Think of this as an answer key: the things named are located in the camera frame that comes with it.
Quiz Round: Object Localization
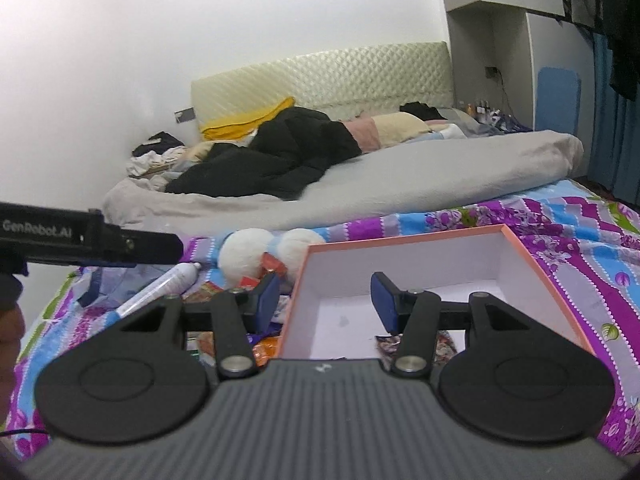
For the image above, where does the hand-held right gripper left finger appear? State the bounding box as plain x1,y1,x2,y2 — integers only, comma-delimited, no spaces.
117,272,282,381

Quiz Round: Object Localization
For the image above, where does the cream quilted headboard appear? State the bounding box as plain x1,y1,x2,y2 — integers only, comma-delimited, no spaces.
191,41,453,133

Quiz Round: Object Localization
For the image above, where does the blue white snack packet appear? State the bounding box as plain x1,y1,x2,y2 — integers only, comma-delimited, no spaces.
250,294,293,337

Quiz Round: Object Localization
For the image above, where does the black jacket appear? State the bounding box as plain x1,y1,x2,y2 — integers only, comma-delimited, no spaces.
165,106,363,201

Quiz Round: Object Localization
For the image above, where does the grey duvet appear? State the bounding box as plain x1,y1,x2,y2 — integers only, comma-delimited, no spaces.
102,130,585,238

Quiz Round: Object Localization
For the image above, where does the black hanging coat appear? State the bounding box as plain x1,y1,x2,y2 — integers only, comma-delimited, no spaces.
600,0,640,101

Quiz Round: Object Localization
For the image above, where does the pink cardboard box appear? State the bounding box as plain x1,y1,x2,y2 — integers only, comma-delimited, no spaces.
275,224,598,362

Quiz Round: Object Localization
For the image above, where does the black garment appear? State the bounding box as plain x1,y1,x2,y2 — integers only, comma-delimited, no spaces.
400,101,443,122

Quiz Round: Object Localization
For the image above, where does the blue curtain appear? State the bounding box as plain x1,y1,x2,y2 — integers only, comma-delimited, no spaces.
587,30,640,206

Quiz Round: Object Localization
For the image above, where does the yellow blanket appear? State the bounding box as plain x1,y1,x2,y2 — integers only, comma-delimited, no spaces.
201,96,296,142

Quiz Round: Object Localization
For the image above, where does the row of small bottles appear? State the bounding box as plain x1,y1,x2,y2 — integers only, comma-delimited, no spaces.
465,100,503,123

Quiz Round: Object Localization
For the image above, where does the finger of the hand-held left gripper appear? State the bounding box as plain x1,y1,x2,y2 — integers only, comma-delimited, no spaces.
104,225,185,267

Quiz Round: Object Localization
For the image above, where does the pile of clothes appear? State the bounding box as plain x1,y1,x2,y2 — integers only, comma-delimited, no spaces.
127,131,201,181

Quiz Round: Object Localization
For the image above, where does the white plush toy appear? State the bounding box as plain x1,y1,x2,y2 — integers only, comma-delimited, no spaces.
217,227,327,293

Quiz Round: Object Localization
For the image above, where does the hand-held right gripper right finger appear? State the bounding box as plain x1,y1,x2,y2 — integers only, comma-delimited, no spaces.
370,271,532,378

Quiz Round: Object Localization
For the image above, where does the blue padded board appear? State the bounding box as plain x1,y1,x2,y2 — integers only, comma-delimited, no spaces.
534,66,582,136

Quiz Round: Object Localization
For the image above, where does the orange snack packet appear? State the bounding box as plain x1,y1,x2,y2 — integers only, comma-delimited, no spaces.
252,335,281,366

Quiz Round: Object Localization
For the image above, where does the purple floral blanket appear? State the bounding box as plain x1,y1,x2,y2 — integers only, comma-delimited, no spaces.
0,180,640,461

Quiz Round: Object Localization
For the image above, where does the brown silver snack packet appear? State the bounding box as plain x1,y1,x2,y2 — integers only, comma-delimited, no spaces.
374,332,458,367

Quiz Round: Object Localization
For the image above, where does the brown red candy packet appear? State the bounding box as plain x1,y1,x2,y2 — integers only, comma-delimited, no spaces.
262,252,289,278

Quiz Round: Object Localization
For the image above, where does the white spray can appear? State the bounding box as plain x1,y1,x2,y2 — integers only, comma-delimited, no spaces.
107,262,203,322

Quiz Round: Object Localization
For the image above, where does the person's left hand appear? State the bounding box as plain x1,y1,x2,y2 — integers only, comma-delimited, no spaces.
0,309,27,361

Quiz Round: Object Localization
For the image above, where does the beige pillow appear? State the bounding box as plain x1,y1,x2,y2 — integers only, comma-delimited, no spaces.
372,112,432,147

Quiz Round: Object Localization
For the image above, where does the pink pillow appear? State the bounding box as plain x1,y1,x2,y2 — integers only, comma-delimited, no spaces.
342,116,382,153

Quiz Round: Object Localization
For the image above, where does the clear plastic bag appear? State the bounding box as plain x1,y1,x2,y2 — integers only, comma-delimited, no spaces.
75,262,168,311

